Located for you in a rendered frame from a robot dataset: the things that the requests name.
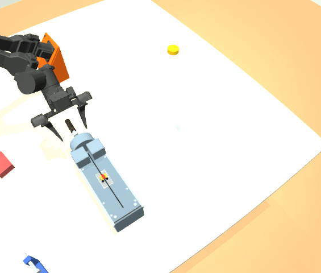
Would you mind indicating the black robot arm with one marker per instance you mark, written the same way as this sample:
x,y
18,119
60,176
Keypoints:
x,y
21,62

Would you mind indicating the yellow short cylinder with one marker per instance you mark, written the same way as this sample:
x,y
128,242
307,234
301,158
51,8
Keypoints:
x,y
173,49

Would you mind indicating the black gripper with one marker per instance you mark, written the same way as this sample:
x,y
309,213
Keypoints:
x,y
43,120

